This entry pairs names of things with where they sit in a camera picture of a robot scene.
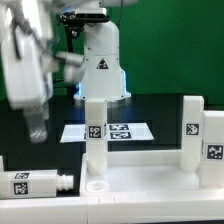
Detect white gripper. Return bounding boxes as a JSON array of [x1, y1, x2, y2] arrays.
[[1, 33, 52, 144]]

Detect white L-shaped obstacle wall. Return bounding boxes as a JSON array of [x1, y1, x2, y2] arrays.
[[0, 155, 224, 224]]

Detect black cables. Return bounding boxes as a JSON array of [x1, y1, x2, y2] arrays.
[[49, 77, 78, 91]]

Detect white desk top tray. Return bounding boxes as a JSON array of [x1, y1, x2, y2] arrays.
[[80, 150, 224, 200]]

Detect black camera on stand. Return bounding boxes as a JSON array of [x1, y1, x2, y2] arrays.
[[56, 8, 110, 52]]

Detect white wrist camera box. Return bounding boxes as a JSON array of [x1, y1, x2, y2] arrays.
[[54, 52, 86, 83]]

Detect white marker sheet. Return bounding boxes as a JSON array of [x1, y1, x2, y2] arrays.
[[60, 123, 154, 143]]

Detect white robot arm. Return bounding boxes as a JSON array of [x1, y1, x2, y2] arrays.
[[0, 0, 139, 143]]

